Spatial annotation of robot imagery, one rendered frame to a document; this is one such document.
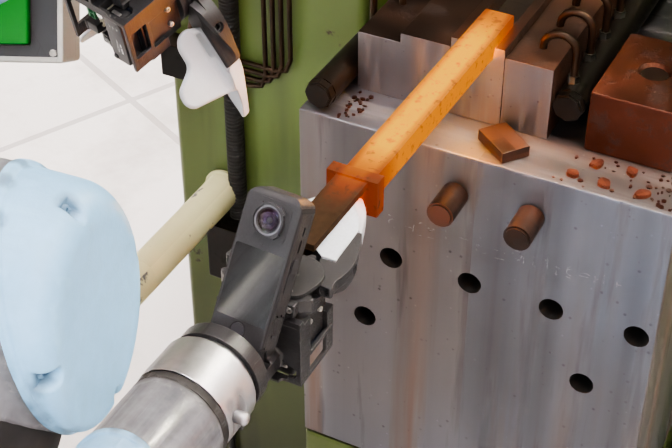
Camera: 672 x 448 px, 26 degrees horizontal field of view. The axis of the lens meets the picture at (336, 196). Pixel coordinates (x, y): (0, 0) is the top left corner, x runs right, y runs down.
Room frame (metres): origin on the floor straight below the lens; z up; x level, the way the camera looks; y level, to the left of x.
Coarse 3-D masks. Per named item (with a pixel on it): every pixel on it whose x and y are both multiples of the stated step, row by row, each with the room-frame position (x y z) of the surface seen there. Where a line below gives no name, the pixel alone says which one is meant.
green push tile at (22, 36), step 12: (12, 0) 1.22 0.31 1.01; (24, 0) 1.22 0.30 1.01; (0, 12) 1.21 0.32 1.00; (12, 12) 1.21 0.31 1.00; (24, 12) 1.21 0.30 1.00; (0, 24) 1.21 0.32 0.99; (12, 24) 1.21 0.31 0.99; (24, 24) 1.21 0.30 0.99; (0, 36) 1.20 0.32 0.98; (12, 36) 1.20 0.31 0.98; (24, 36) 1.20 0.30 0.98
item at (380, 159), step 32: (480, 32) 1.17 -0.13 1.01; (448, 64) 1.11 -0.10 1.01; (480, 64) 1.13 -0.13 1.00; (416, 96) 1.06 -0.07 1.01; (448, 96) 1.07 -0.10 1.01; (384, 128) 1.01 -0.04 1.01; (416, 128) 1.01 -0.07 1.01; (352, 160) 0.96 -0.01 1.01; (384, 160) 0.96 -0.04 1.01; (320, 192) 0.91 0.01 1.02; (352, 192) 0.91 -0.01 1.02; (320, 224) 0.87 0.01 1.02
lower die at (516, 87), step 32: (416, 0) 1.28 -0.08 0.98; (448, 0) 1.26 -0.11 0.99; (480, 0) 1.26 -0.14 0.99; (544, 0) 1.25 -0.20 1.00; (384, 32) 1.22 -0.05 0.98; (416, 32) 1.20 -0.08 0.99; (448, 32) 1.20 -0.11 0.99; (512, 32) 1.18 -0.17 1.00; (544, 32) 1.20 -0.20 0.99; (576, 32) 1.20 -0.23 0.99; (384, 64) 1.21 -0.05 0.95; (416, 64) 1.19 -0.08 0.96; (512, 64) 1.15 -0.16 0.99; (544, 64) 1.14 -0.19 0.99; (480, 96) 1.16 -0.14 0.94; (512, 96) 1.15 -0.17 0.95; (544, 96) 1.13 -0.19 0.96; (512, 128) 1.15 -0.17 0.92; (544, 128) 1.13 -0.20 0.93
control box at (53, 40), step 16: (32, 0) 1.23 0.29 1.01; (48, 0) 1.23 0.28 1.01; (32, 16) 1.22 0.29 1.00; (48, 16) 1.22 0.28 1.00; (64, 16) 1.22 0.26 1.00; (32, 32) 1.21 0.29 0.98; (48, 32) 1.21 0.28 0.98; (64, 32) 1.21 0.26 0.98; (0, 48) 1.20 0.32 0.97; (16, 48) 1.20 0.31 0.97; (32, 48) 1.20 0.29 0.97; (48, 48) 1.20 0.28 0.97; (64, 48) 1.21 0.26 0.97
